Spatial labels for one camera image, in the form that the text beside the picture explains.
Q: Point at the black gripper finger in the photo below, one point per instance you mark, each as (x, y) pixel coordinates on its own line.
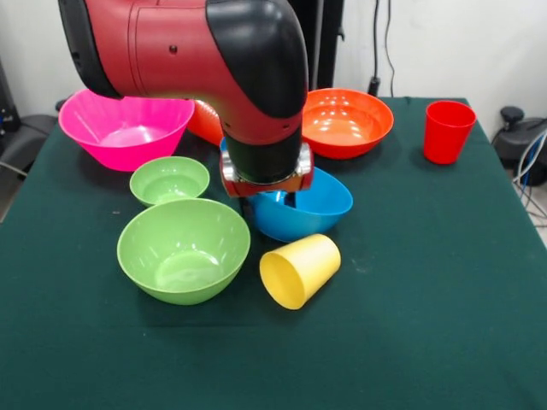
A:
(246, 206)
(291, 200)

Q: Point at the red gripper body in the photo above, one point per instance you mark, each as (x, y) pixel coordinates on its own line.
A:
(265, 189)

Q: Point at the large light blue bowl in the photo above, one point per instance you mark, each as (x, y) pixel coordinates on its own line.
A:
(316, 213)

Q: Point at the yellow cup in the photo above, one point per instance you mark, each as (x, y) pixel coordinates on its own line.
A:
(307, 265)

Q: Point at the large green bowl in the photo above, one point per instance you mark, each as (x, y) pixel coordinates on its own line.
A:
(184, 252)

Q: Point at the orange cup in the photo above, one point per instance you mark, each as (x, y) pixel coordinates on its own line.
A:
(205, 121)

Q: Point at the orange bowl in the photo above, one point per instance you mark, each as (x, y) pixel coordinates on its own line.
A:
(346, 124)

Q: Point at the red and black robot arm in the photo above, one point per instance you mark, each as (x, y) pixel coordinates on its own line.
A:
(179, 55)

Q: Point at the small green bowl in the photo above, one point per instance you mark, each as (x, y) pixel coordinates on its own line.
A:
(168, 181)

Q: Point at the large pink bowl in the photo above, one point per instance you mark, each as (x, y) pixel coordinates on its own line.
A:
(128, 128)

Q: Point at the dark green table cloth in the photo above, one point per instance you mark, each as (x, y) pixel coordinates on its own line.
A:
(384, 341)

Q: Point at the red cup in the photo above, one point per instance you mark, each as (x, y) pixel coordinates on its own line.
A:
(448, 136)

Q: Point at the grey office chair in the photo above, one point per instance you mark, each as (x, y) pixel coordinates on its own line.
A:
(25, 136)

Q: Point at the black chair base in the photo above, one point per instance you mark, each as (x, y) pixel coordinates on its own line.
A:
(519, 141)

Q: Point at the black equipment box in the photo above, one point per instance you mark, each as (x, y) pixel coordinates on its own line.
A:
(7, 107)

